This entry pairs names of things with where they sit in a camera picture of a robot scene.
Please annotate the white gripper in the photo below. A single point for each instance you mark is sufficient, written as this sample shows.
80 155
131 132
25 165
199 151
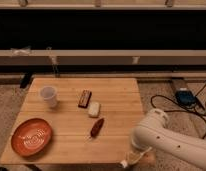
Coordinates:
135 156

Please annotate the white plastic bottle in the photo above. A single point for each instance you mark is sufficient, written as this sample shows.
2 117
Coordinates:
124 163

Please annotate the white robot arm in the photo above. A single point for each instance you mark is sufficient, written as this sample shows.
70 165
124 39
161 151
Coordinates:
151 131

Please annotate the orange ceramic bowl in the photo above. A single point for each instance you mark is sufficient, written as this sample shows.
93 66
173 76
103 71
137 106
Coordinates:
31 136

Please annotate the dark red sausage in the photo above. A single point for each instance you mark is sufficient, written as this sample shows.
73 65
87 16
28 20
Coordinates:
96 128

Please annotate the wooden table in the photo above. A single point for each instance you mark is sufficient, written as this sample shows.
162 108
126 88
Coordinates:
121 108

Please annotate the white soap block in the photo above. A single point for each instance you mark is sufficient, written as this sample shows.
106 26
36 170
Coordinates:
94 109

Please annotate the brown chocolate bar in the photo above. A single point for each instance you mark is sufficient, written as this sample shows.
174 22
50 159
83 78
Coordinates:
84 99

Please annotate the blue power adapter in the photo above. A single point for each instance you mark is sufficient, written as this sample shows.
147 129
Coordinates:
185 97

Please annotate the translucent plastic cup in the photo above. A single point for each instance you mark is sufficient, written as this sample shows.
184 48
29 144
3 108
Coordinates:
49 95

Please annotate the grey shelf rail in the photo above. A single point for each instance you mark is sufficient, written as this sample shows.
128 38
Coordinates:
134 57

